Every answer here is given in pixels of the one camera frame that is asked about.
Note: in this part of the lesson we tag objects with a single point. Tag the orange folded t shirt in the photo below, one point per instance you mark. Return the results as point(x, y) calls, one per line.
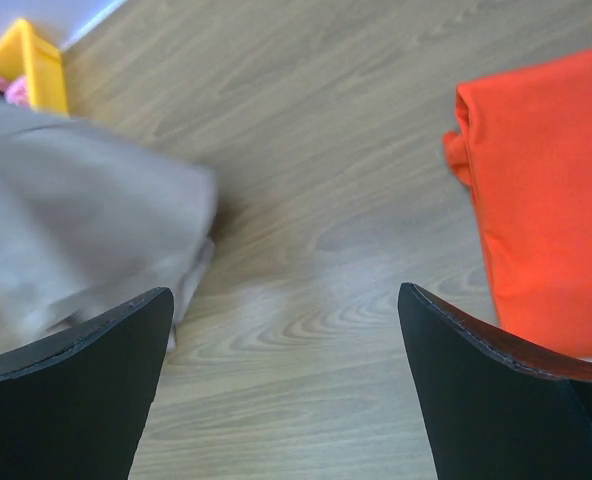
point(523, 148)

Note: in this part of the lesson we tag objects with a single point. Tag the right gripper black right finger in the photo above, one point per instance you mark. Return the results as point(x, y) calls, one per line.
point(495, 406)

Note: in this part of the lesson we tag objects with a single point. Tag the light pink garment in bin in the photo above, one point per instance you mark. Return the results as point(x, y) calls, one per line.
point(15, 92)

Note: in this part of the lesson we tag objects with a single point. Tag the beige t shirt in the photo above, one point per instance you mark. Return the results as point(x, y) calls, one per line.
point(89, 221)

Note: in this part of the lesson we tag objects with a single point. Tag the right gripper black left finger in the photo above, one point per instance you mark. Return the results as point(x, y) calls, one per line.
point(74, 405)

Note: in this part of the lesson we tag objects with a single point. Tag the yellow plastic bin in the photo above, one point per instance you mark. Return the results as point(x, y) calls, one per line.
point(25, 54)

